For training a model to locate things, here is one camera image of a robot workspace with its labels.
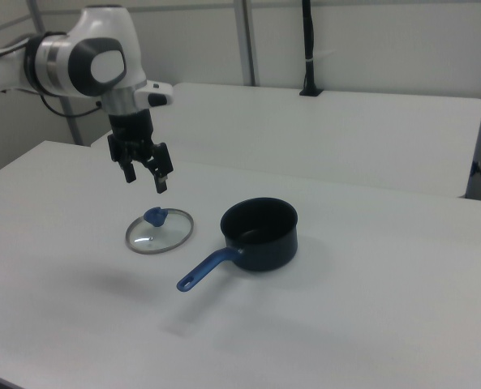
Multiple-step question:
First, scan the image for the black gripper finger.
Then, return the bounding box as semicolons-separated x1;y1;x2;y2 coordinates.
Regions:
107;135;139;185
147;142;174;196

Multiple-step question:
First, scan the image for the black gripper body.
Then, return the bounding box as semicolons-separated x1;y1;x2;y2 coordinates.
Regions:
108;109;161;164

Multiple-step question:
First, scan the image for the glass lid with blue knob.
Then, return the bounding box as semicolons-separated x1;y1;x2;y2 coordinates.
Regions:
125;205;195;256

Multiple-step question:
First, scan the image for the dark blue saucepan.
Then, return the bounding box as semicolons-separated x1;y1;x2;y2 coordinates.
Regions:
176;197;299;293

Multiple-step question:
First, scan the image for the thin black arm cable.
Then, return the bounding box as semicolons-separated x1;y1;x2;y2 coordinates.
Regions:
39;92;104;119

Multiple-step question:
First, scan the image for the black camera stand pole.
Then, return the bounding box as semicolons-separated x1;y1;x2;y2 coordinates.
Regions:
298;0;324;97

